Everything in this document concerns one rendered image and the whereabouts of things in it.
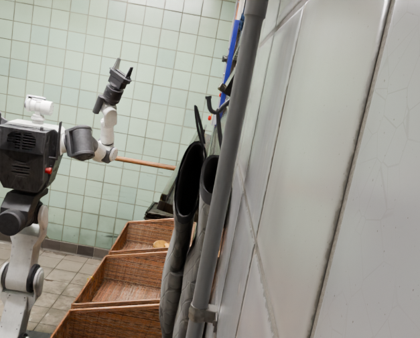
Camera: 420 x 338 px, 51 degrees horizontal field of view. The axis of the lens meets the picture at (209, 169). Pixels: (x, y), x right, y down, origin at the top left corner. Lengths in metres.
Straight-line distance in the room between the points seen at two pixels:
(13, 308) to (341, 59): 2.40
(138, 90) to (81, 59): 0.54
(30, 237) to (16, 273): 0.19
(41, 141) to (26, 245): 0.58
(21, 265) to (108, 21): 2.25
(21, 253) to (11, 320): 0.34
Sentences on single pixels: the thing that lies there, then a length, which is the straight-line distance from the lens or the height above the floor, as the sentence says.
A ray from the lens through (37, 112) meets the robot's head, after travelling 2.23.
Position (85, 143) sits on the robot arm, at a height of 1.35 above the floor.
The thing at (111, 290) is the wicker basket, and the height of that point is 0.59.
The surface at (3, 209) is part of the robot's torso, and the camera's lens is 2.20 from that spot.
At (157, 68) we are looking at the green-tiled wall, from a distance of 3.84.
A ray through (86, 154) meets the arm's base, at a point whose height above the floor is 1.31.
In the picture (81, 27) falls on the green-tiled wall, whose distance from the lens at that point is 4.00.
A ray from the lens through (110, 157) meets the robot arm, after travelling 2.39.
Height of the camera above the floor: 1.73
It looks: 11 degrees down
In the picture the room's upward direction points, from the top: 10 degrees clockwise
